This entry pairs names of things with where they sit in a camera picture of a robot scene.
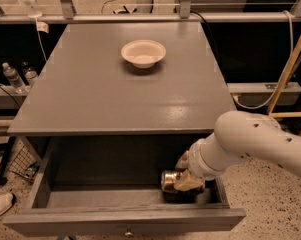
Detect white paper bowl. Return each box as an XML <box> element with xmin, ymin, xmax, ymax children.
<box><xmin>121</xmin><ymin>40</ymin><xmax>166</xmax><ymax>69</ymax></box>

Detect white cable right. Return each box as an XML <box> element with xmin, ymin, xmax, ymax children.
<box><xmin>232</xmin><ymin>9</ymin><xmax>295</xmax><ymax>111</ymax></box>

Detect crushed orange soda can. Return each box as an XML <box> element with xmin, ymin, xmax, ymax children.
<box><xmin>161</xmin><ymin>170</ymin><xmax>205</xmax><ymax>194</ymax></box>

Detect clear water bottle right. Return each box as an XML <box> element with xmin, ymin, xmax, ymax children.
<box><xmin>21</xmin><ymin>61</ymin><xmax>38</xmax><ymax>86</ymax></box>

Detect black cable left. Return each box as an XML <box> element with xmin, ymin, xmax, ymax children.
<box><xmin>0</xmin><ymin>80</ymin><xmax>22</xmax><ymax>109</ymax></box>

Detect grey wooden cabinet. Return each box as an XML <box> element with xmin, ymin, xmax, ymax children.
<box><xmin>7</xmin><ymin>21</ymin><xmax>238</xmax><ymax>172</ymax></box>

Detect metal frame rail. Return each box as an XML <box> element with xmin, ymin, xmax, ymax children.
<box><xmin>0</xmin><ymin>11</ymin><xmax>301</xmax><ymax>25</ymax></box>

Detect open grey top drawer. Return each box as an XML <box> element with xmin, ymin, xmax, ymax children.
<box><xmin>4</xmin><ymin>135</ymin><xmax>245</xmax><ymax>237</ymax></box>

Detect clear water bottle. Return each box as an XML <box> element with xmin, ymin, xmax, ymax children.
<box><xmin>2</xmin><ymin>62</ymin><xmax>26</xmax><ymax>94</ymax></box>
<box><xmin>21</xmin><ymin>61</ymin><xmax>38</xmax><ymax>86</ymax></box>

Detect yellow wooden frame cart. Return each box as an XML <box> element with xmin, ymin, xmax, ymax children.
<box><xmin>265</xmin><ymin>17</ymin><xmax>301</xmax><ymax>138</ymax></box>

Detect clear water bottle left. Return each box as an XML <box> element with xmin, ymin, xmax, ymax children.
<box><xmin>2</xmin><ymin>62</ymin><xmax>26</xmax><ymax>94</ymax></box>

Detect white webcam on stand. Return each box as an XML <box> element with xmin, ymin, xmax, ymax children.
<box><xmin>21</xmin><ymin>0</ymin><xmax>42</xmax><ymax>19</ymax></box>

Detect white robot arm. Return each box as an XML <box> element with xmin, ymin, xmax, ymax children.
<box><xmin>174</xmin><ymin>111</ymin><xmax>301</xmax><ymax>192</ymax></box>

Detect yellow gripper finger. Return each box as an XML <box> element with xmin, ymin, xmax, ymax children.
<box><xmin>174</xmin><ymin>170</ymin><xmax>204</xmax><ymax>192</ymax></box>
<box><xmin>175</xmin><ymin>151</ymin><xmax>189</xmax><ymax>170</ymax></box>

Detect black wire basket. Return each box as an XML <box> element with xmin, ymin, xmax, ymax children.
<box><xmin>8</xmin><ymin>146</ymin><xmax>40</xmax><ymax>183</ymax></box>

